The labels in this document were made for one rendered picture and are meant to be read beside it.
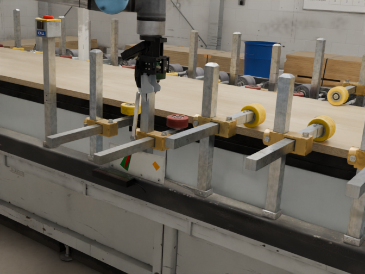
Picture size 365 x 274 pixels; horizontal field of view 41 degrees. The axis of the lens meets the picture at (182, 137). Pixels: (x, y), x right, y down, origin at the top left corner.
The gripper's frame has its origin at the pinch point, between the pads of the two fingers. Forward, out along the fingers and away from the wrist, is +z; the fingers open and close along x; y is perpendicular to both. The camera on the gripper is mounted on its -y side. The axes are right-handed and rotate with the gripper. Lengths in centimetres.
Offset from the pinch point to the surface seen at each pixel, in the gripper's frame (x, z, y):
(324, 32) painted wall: 704, 15, -195
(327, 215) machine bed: 28, 35, 56
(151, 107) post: 7.4, 5.2, -2.8
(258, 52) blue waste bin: 523, 41, -224
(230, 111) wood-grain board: 45.5, 10.8, 6.8
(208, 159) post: 6.5, 17.7, 22.2
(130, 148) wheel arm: -7.4, 15.6, 1.0
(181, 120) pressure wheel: 18.0, 10.7, 2.6
